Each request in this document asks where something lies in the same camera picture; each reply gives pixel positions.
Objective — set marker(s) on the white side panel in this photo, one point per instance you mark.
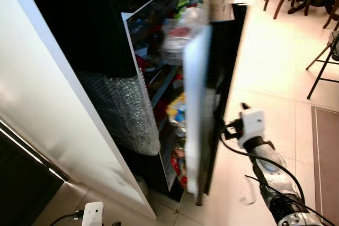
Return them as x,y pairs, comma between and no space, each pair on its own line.
47,78

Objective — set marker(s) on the tall black glossy cabinet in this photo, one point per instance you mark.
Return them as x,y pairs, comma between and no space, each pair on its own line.
79,19

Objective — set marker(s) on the grey bordered floor mat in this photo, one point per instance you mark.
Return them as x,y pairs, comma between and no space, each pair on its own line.
326,168

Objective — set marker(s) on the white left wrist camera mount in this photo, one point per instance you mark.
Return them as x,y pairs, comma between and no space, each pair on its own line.
92,214

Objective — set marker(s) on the black fridge door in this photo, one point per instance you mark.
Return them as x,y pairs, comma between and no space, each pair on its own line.
225,67

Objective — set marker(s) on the black folding chair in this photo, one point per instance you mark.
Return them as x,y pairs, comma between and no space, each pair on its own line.
335,46

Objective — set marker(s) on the dark low cabinet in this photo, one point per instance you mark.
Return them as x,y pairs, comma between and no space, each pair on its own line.
21,194

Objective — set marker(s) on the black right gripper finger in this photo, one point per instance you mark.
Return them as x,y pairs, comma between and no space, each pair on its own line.
245,106

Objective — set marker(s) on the clear plastic food container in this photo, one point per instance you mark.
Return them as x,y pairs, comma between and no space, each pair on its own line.
177,38

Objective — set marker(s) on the yellow blue food package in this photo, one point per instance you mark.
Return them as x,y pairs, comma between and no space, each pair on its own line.
177,110

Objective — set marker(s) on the bubble wrap sheet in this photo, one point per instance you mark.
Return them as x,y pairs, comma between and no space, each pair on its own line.
122,109

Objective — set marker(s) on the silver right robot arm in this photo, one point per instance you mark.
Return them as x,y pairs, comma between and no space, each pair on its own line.
273,170

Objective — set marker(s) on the flat red packet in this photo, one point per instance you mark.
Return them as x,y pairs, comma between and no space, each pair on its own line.
180,165

